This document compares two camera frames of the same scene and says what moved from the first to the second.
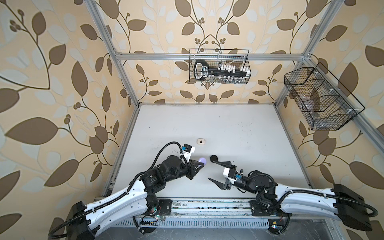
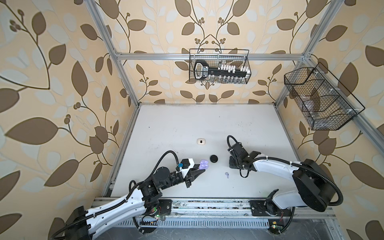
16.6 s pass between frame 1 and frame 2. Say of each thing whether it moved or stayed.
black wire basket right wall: stayed
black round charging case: stayed
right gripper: moved
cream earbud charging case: stayed
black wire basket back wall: stayed
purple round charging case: moved
